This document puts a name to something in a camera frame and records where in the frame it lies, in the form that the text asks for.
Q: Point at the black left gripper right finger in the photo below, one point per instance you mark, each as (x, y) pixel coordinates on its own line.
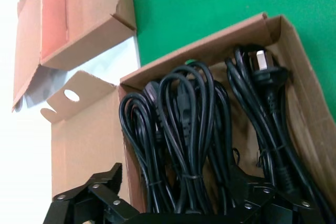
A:
(270, 203)

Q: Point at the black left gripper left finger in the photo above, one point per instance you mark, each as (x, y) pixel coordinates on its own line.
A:
(105, 195)

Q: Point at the cardboard box with torn lid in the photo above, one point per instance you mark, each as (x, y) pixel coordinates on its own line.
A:
(86, 140)

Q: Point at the cardboard box with round hole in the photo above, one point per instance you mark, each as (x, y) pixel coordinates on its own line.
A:
(92, 3)

